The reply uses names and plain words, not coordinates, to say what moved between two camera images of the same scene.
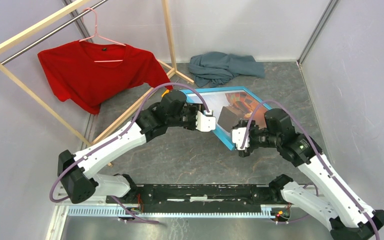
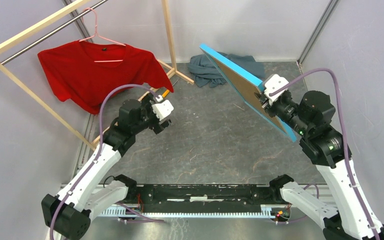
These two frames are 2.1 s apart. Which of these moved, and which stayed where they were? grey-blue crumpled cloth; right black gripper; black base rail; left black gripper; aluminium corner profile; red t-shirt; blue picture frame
Moved: right black gripper; left black gripper; blue picture frame
Stayed: aluminium corner profile; black base rail; red t-shirt; grey-blue crumpled cloth
